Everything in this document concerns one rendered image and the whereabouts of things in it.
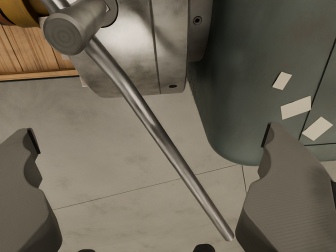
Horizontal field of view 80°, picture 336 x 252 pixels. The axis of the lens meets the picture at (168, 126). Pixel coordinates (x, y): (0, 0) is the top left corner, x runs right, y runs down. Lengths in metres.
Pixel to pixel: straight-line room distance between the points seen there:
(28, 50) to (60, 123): 1.28
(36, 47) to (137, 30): 0.47
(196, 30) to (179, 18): 0.06
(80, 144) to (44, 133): 0.30
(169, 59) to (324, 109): 0.18
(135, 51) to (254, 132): 0.16
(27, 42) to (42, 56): 0.04
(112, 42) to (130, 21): 0.03
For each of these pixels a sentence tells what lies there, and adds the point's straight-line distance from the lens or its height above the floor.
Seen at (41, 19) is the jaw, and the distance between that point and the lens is 0.38.
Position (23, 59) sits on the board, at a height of 0.89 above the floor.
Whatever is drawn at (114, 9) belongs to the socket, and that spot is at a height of 1.24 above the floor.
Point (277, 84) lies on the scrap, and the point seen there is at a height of 1.26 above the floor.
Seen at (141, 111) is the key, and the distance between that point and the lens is 0.16.
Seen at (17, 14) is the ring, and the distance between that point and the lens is 0.38.
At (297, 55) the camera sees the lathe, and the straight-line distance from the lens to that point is 0.23.
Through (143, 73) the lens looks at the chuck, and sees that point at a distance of 0.24.
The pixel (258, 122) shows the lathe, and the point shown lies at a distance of 0.25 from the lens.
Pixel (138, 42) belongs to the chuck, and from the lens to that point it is 0.22.
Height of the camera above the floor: 1.44
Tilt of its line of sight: 56 degrees down
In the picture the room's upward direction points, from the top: 176 degrees clockwise
